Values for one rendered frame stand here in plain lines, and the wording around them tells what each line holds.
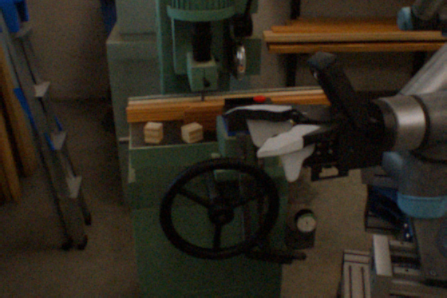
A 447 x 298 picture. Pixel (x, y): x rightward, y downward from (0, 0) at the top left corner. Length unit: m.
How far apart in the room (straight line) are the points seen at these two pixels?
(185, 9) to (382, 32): 2.39
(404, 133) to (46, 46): 3.42
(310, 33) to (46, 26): 1.87
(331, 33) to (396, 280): 2.44
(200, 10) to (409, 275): 0.77
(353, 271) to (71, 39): 2.68
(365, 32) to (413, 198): 2.75
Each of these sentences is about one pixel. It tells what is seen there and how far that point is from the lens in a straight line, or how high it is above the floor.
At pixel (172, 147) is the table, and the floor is 0.90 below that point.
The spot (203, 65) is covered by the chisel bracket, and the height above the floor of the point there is 1.07.
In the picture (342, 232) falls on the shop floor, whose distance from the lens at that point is 2.50.
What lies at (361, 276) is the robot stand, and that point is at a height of 0.22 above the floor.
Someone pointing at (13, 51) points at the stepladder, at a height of 0.94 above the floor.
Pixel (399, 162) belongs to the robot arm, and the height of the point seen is 1.13.
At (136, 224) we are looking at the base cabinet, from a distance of 1.42.
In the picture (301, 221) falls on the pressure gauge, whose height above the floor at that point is 0.67.
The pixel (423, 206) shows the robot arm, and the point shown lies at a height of 1.09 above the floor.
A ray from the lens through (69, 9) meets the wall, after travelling 3.79.
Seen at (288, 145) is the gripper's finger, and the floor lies 1.25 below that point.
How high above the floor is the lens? 1.51
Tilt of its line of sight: 27 degrees down
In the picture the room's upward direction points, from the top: straight up
